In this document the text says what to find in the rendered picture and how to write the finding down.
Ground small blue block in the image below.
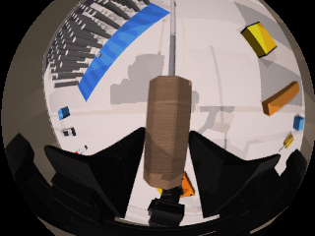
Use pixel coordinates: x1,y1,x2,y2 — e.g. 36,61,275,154
292,115,304,131
58,107,70,119

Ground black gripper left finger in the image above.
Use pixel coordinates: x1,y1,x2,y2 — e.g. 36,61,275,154
43,126,146,219

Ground blue flat strip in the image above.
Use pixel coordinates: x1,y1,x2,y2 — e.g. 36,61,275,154
78,3,170,101

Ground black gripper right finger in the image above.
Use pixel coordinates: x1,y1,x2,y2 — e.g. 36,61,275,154
189,130,281,219

